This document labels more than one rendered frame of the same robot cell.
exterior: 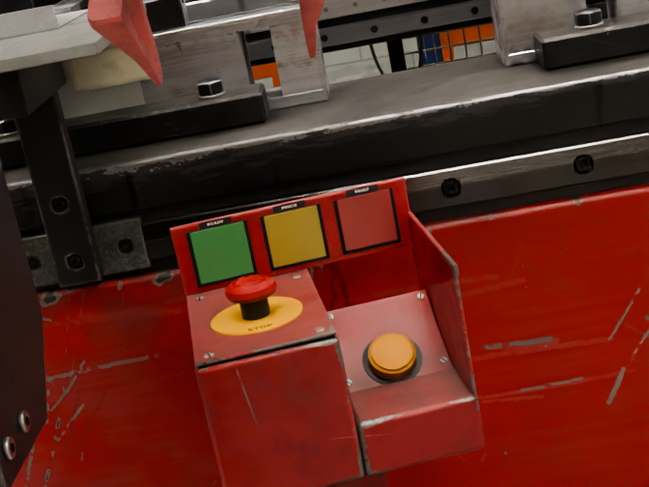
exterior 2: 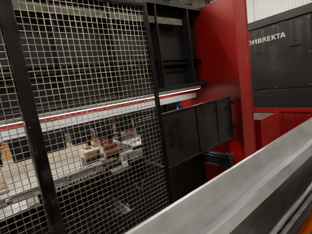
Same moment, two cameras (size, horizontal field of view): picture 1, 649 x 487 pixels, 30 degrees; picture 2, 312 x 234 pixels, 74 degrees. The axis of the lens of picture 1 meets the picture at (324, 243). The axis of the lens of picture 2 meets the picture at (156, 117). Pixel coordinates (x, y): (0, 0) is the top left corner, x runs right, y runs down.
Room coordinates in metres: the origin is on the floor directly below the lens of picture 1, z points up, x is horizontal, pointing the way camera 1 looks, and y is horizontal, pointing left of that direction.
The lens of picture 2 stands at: (2.84, -0.97, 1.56)
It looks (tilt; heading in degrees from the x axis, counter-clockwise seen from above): 9 degrees down; 139
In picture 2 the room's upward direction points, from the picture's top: 8 degrees counter-clockwise
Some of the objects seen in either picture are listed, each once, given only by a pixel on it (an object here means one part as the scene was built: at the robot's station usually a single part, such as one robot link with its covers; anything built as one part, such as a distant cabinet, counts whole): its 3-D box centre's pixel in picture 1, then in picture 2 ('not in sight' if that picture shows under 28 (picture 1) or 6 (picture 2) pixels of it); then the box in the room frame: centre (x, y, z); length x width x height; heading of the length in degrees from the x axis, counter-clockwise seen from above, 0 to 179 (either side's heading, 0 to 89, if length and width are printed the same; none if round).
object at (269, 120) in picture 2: not in sight; (252, 151); (1.67, 1.69, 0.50); 0.50 x 0.50 x 1.00; 86
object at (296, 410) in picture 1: (321, 333); not in sight; (0.89, 0.02, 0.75); 0.20 x 0.16 x 0.18; 95
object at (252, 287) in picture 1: (253, 301); not in sight; (0.88, 0.06, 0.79); 0.04 x 0.04 x 0.04
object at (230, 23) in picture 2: not in sight; (213, 110); (1.46, 1.18, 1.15); 0.85 x 0.25 x 2.30; 176
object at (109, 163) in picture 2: not in sight; (107, 160); (1.36, -0.25, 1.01); 0.26 x 0.12 x 0.05; 176
